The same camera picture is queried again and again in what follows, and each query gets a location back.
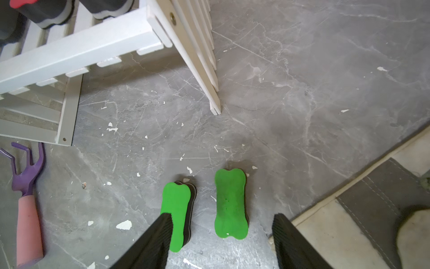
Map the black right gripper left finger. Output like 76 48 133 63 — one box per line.
111 213 173 269

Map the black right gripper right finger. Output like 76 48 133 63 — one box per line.
272 213 331 269

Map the green whiteboard eraser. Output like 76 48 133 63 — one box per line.
215 168 249 240
160 181 197 253

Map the white wooden slatted shelf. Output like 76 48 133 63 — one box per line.
1 1 221 146

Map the grey white oven mitt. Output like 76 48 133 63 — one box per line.
290 128 430 269

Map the purple pink garden fork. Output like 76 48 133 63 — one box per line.
1 142 45 269

